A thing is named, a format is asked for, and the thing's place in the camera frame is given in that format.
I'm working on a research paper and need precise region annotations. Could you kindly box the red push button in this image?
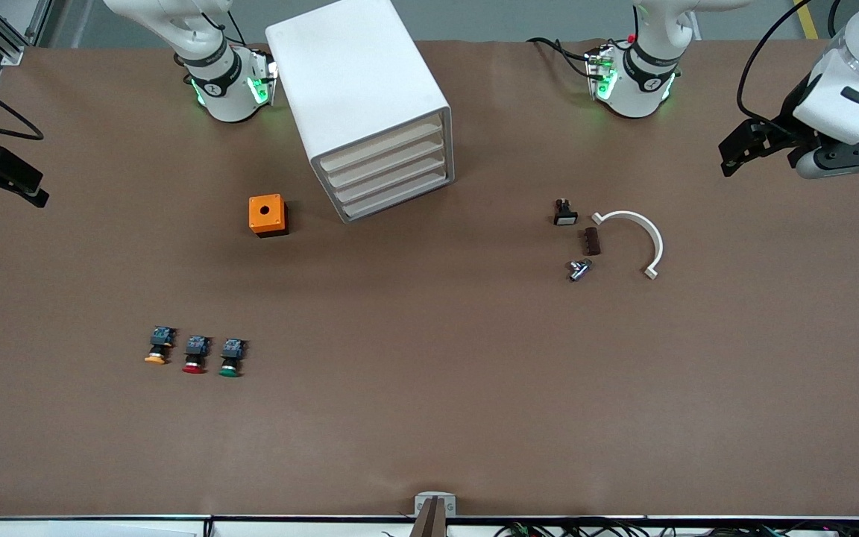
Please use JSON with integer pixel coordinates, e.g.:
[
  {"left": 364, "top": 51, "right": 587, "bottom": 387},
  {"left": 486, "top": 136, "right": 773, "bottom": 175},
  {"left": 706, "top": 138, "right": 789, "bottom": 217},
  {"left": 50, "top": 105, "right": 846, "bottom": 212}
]
[{"left": 180, "top": 334, "right": 213, "bottom": 375}]

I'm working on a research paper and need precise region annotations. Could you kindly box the white curved bracket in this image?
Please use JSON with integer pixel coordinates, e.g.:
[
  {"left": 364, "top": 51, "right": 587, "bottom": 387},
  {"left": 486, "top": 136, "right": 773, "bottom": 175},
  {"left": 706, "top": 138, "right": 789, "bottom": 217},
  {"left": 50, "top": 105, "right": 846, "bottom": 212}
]
[{"left": 591, "top": 210, "right": 665, "bottom": 281}]

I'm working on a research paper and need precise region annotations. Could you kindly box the black cable bundle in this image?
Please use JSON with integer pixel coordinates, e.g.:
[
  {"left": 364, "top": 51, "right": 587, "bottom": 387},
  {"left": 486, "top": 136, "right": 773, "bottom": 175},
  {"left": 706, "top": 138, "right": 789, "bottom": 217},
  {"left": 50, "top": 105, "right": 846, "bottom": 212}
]
[{"left": 492, "top": 516, "right": 859, "bottom": 537}]

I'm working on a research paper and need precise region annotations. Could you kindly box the green push button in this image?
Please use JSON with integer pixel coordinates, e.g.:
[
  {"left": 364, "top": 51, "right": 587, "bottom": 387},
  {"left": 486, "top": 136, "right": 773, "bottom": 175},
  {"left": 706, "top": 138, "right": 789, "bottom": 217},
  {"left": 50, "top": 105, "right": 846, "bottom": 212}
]
[{"left": 218, "top": 337, "right": 246, "bottom": 379}]

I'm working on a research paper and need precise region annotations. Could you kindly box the orange box with hole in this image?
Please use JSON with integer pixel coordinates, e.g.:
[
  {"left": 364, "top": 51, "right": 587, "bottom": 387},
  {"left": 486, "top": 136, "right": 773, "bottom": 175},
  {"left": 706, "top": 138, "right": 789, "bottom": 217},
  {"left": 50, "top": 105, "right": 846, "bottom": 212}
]
[{"left": 248, "top": 193, "right": 289, "bottom": 239}]

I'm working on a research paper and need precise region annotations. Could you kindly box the yellow push button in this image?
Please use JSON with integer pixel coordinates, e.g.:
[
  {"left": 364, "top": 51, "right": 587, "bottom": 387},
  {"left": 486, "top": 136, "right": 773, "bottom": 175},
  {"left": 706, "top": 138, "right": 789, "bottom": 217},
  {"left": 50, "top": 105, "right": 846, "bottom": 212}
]
[{"left": 143, "top": 325, "right": 177, "bottom": 366}]

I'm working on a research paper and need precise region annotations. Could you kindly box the brown table cover sheet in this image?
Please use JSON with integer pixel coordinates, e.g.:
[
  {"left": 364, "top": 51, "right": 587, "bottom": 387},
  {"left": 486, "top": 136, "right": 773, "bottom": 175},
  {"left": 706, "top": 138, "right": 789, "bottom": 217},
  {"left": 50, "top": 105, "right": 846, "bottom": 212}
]
[{"left": 0, "top": 37, "right": 859, "bottom": 520}]

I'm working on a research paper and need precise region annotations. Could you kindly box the black base cable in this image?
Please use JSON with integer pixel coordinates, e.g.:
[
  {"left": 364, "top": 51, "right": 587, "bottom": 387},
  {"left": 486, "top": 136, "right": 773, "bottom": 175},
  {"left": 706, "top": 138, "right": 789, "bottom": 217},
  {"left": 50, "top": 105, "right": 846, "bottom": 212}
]
[{"left": 526, "top": 35, "right": 596, "bottom": 80}]

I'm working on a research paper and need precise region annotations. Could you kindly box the brown tapered post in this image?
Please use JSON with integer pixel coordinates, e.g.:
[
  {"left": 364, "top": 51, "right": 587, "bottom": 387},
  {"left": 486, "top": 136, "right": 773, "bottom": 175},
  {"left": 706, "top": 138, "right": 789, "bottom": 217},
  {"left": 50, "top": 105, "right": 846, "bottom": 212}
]
[{"left": 410, "top": 497, "right": 450, "bottom": 537}]

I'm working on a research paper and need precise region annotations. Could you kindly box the white table edge rail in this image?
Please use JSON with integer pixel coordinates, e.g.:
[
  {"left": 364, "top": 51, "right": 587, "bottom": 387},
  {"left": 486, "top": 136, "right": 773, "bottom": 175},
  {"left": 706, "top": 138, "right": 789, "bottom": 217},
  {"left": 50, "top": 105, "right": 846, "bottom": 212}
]
[{"left": 0, "top": 514, "right": 859, "bottom": 537}]

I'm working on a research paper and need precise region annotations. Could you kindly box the yellow floor tape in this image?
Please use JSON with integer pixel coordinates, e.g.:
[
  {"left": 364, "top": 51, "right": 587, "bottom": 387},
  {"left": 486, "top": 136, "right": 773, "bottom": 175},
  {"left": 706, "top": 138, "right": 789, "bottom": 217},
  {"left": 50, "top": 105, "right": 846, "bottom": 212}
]
[{"left": 793, "top": 0, "right": 820, "bottom": 40}]

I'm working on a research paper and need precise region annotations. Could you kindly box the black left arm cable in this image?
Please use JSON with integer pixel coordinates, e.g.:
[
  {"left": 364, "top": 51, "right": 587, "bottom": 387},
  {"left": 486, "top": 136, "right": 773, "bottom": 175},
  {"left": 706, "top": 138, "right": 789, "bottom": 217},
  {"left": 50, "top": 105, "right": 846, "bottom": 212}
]
[{"left": 736, "top": 0, "right": 819, "bottom": 128}]

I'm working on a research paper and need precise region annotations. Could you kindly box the grey metal bracket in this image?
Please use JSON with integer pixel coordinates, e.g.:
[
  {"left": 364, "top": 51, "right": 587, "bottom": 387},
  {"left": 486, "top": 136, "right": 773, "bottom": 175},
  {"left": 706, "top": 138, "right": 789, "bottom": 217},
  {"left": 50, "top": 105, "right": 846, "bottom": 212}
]
[{"left": 414, "top": 492, "right": 457, "bottom": 518}]

